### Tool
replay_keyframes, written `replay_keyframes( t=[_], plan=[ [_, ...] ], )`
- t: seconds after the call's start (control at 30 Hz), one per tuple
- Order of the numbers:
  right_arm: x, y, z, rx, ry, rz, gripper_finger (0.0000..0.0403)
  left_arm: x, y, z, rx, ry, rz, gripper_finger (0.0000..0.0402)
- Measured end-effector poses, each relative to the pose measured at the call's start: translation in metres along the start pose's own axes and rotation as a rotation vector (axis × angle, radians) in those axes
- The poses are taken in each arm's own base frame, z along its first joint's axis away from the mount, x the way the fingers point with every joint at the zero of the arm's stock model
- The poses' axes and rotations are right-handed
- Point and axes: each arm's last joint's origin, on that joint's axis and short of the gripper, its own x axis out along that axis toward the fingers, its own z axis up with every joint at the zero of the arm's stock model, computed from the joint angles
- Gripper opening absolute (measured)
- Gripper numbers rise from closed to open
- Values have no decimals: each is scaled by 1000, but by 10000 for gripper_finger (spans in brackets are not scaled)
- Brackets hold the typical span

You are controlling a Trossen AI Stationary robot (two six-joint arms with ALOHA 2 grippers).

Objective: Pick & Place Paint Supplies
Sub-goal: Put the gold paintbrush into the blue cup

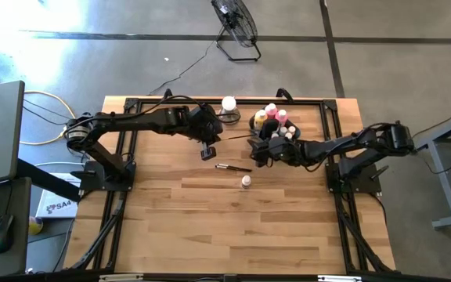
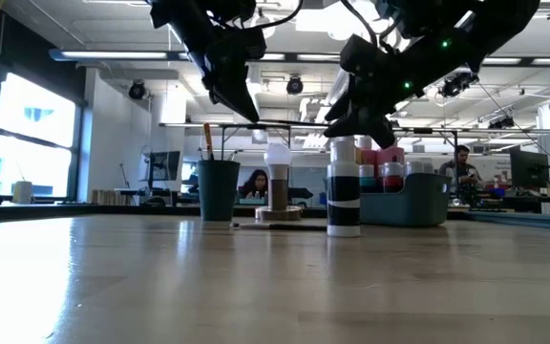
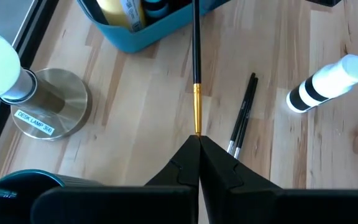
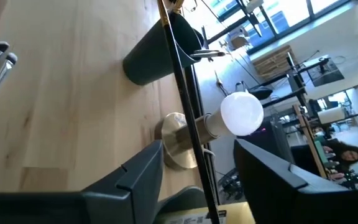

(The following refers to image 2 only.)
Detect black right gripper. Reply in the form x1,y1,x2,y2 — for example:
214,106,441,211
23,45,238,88
323,27,477,150

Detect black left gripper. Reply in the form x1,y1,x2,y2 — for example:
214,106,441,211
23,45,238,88
179,26,267,124

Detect large pink paint bottle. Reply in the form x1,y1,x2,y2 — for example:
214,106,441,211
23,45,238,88
376,142,407,166
354,136,379,167

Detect small turquoise paint bottle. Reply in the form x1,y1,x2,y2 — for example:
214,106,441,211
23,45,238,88
359,164,376,194

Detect white paint bottle black label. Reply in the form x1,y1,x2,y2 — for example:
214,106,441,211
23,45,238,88
326,136,362,239

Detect teal ribbed plastic cup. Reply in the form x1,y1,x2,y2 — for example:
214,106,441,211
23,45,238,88
197,160,242,223

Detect teal plastic storage bin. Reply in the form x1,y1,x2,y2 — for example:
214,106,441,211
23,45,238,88
358,172,453,228

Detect black paintbrush dark bristles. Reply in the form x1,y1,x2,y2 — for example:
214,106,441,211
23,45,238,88
230,223,328,233

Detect person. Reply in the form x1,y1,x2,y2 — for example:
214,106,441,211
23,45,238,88
438,144,484,192
239,169,270,201

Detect black monitor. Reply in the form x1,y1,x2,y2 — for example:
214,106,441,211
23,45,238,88
146,150,181,183
509,146,550,190

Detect long ceiling light bar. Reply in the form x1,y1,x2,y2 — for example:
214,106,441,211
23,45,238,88
48,47,550,68

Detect row of wooden blocks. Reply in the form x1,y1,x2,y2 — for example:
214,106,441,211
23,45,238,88
91,189,131,206

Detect black background rig frame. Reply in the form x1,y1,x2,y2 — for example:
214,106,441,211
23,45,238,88
218,122,293,161
388,126,461,192

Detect black ceiling dome camera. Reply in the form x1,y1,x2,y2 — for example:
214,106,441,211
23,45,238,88
286,75,305,96
128,79,147,100

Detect black ceiling camera cluster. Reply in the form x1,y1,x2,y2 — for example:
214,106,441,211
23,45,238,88
438,69,480,99
488,116,517,130

